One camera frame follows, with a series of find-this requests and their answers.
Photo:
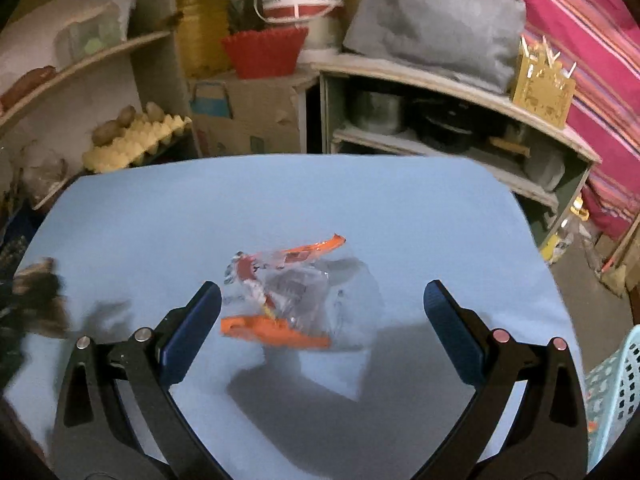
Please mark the plastic bottle with yellow cap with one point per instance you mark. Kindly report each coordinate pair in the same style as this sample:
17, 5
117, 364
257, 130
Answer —
555, 247

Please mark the yellow oil jug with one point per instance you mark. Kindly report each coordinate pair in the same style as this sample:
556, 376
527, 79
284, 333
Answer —
200, 20

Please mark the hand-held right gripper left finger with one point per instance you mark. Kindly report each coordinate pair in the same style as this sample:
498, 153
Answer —
192, 330

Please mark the yellow egg tray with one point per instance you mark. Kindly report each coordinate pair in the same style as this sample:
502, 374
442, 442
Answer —
140, 145

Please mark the black pan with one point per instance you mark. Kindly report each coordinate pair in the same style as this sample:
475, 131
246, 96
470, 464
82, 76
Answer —
445, 130

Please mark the light blue plastic basket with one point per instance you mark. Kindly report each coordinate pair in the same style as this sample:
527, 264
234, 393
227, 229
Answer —
612, 395

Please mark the cardboard box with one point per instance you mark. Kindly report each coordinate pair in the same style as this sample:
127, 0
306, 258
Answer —
250, 115

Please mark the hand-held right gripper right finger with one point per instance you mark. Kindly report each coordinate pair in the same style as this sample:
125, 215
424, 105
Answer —
450, 330

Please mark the pink striped blanket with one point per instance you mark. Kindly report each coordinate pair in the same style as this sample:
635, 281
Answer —
590, 35

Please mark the tall wooden shelf unit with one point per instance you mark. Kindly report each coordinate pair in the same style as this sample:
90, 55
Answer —
150, 75

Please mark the grey cushion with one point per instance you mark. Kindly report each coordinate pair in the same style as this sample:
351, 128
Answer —
435, 25

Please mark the red plastic basket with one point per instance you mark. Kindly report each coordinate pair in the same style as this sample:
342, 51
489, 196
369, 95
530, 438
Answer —
265, 55

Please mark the brown potato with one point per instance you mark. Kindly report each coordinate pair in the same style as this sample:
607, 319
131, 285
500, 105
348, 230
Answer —
126, 116
106, 132
155, 111

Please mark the small metal pot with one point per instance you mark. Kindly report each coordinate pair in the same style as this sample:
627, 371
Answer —
377, 112

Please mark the low wooden shelf unit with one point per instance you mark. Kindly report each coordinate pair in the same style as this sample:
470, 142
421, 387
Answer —
400, 75

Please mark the clear orange plastic wrapper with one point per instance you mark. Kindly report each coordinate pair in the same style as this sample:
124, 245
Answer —
295, 290

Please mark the grey pot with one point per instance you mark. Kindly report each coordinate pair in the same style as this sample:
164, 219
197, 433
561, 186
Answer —
545, 172

